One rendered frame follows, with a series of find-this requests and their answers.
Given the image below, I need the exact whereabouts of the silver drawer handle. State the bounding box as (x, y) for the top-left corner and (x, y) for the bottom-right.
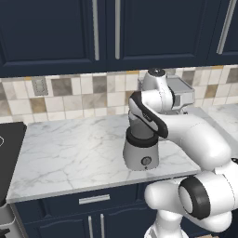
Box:
(78, 193), (112, 205)

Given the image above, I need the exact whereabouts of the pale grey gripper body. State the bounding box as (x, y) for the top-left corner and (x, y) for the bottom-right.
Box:
(166, 76), (196, 114)

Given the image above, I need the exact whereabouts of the silver base cupboard handle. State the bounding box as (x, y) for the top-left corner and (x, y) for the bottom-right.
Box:
(87, 215), (95, 238)
(99, 213), (106, 238)

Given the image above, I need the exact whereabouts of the navy drawer front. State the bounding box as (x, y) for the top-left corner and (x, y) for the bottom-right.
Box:
(40, 183), (147, 218)

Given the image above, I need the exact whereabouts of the grey wall socket plate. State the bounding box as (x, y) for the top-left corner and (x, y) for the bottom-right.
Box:
(32, 77), (49, 97)

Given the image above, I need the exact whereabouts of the navy base cupboard door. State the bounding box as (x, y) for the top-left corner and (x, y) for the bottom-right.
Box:
(96, 206), (157, 238)
(21, 213), (98, 238)

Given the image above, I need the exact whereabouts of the navy wall cupboard door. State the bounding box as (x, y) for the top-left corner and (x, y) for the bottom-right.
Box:
(206, 0), (238, 67)
(0, 0), (107, 78)
(105, 0), (218, 73)

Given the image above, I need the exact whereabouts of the stove with black hob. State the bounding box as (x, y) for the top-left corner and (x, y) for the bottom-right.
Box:
(0, 121), (28, 238)

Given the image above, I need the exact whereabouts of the silver bar cupboard handle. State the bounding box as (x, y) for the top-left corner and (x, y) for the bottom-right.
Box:
(91, 0), (100, 61)
(216, 0), (238, 56)
(114, 0), (122, 60)

